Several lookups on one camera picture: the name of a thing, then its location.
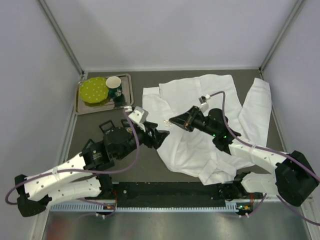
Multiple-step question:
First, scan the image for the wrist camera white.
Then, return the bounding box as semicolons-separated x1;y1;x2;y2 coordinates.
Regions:
124;106;149;124
198;94;211;107

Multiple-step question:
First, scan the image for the black square frame right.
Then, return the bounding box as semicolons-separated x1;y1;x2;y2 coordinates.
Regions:
120;119;130;128

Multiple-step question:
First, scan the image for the green polka dot plate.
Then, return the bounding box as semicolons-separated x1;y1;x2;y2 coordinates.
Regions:
78;77;109;104

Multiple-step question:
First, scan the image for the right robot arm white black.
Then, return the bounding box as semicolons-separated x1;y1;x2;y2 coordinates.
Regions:
169;106;320;207

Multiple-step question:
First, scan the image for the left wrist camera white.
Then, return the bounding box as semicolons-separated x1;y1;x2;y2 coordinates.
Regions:
124;106;149;124

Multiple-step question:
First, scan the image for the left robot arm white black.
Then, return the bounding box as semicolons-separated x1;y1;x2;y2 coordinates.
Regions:
14;119;170;217

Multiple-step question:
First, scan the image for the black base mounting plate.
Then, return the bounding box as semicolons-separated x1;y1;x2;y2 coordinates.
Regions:
84;181;255;208

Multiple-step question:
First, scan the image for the sparkly snowflake brooch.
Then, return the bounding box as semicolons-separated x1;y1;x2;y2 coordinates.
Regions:
163;119;172;127

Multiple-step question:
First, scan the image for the black square frame left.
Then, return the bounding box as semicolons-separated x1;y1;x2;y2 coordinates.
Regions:
99;120;116;135

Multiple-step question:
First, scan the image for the grey slotted cable duct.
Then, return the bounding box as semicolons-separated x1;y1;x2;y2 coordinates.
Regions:
49;201;256;213

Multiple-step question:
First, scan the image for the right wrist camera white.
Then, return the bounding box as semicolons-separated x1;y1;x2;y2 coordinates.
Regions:
198;94;211;107

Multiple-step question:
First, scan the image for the white shirt garment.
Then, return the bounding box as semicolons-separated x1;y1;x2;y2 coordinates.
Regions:
141;73;273;188

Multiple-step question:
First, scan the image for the black square frame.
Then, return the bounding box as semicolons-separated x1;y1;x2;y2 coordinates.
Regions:
82;138;96;154
120;119;130;128
99;120;116;135

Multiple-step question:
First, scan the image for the silver metal tray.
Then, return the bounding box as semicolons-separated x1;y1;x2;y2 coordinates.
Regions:
74;73;134;115

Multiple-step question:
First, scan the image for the white cup dark base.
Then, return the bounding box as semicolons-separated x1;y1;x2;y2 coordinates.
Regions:
105;76;123;99

